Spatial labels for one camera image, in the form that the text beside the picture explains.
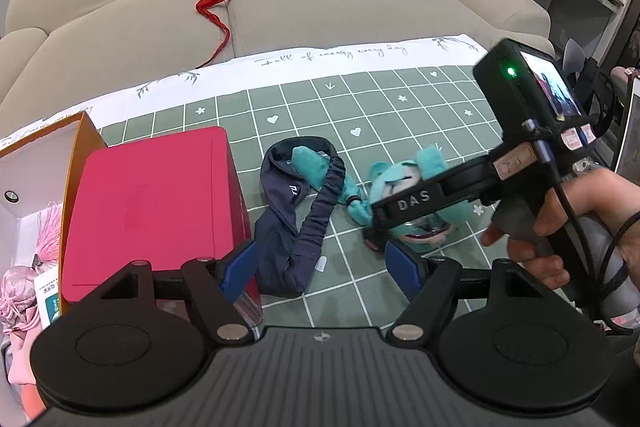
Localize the white card teal label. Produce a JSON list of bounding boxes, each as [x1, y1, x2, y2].
[[37, 268, 67, 332]]

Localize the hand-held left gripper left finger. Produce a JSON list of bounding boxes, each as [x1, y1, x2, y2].
[[95, 241, 258, 342]]

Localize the green grid table mat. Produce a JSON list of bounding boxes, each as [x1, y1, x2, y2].
[[0, 34, 640, 329]]

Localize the pink-haired doll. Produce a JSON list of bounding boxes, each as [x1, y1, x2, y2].
[[0, 201, 67, 334]]

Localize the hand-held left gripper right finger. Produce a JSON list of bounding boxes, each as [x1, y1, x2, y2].
[[385, 241, 548, 342]]

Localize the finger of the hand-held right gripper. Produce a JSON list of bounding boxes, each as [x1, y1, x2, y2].
[[370, 156, 501, 236]]

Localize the black cable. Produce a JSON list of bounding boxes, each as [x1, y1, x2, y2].
[[522, 121, 640, 338]]

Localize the beige sofa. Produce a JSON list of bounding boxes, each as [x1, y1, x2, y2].
[[0, 0, 557, 124]]

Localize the navy headband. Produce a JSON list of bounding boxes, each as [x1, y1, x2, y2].
[[254, 136, 349, 299]]

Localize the orange cardboard box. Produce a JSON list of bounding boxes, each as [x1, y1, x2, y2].
[[0, 111, 108, 343]]

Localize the black bag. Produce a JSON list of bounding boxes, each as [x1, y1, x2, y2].
[[564, 39, 617, 142]]

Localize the pink cloth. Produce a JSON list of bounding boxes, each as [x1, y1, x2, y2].
[[5, 331, 41, 389]]

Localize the teal plush doll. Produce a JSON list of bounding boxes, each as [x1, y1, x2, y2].
[[290, 144, 452, 254]]

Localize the person's right forearm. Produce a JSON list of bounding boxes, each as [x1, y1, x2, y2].
[[580, 209, 640, 315]]

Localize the person's right hand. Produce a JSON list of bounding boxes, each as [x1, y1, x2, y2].
[[482, 169, 640, 294]]

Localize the clear box with red lid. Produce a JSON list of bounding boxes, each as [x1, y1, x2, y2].
[[59, 126, 263, 325]]

